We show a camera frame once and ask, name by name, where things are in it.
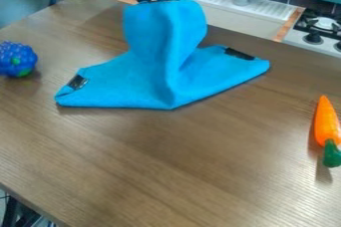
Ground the blue cloth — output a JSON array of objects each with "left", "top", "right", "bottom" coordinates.
[{"left": 53, "top": 0, "right": 272, "bottom": 111}]

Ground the toy sink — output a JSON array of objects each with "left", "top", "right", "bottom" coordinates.
[{"left": 187, "top": 0, "right": 307, "bottom": 42}]

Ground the blue knobbly toy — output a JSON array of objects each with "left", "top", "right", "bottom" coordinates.
[{"left": 0, "top": 40, "right": 41, "bottom": 79}]

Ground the toy stove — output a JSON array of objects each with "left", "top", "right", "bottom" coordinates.
[{"left": 280, "top": 6, "right": 341, "bottom": 60}]

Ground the orange toy carrot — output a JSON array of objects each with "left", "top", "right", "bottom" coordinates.
[{"left": 312, "top": 95, "right": 341, "bottom": 169}]

